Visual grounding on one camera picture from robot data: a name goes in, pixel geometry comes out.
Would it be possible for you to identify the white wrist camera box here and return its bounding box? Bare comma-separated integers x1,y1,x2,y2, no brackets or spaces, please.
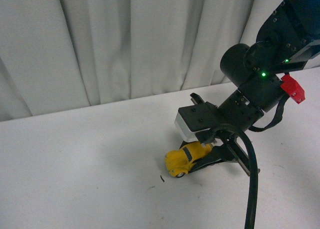
174,102,224,143

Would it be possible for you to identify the grey pleated curtain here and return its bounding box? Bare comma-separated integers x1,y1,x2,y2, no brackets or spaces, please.
0,0,282,121

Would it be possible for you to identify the thick black cable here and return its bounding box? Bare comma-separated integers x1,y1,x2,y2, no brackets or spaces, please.
208,123,259,229

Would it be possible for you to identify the red plastic clip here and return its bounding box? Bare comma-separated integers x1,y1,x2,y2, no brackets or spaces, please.
280,74,306,104

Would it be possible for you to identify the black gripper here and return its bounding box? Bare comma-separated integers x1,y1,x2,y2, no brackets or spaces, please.
179,93,253,176

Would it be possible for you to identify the yellow beetle toy car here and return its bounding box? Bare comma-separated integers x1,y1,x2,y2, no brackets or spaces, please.
164,142,213,178

